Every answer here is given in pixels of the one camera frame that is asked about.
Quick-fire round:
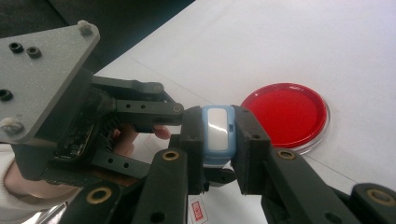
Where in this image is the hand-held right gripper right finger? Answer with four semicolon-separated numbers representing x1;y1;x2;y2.
231;105;362;224

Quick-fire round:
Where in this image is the round red ink dish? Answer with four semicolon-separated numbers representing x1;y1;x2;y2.
240;81;331;156

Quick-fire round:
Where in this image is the white paper sheet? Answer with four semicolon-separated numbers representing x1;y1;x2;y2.
187;186;265;224

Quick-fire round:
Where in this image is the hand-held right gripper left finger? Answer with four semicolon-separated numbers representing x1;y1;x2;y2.
131;105;206;224

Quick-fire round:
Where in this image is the small blue white stamp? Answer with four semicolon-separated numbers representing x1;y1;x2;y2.
200;105;236;169

